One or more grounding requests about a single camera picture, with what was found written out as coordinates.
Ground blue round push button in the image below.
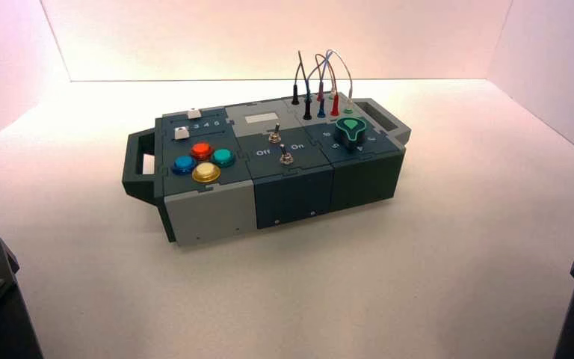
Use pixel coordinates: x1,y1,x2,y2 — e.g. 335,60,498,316
172,155,198,176

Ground green round push button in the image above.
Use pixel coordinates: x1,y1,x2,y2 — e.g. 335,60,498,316
211,148,236,168

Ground yellow round push button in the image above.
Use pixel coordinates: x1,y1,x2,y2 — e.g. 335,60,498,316
191,162,222,184

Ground red round push button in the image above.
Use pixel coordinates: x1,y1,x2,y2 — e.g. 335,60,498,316
190,142,215,162

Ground dark teal grey control box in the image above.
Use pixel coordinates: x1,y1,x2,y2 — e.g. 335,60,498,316
122,96,412,248

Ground green black rotary knob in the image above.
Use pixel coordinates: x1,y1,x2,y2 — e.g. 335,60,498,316
334,117,368,152

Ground black jumper cable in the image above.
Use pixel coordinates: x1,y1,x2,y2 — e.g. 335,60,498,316
291,49,313,121

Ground blue jumper cable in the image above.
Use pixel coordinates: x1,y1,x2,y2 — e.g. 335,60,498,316
306,53,327,119

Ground red jumper cable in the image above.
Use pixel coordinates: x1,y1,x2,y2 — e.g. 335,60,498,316
316,52,341,117

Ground white jumper cable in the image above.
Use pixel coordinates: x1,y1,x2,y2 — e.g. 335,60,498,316
325,48,355,102

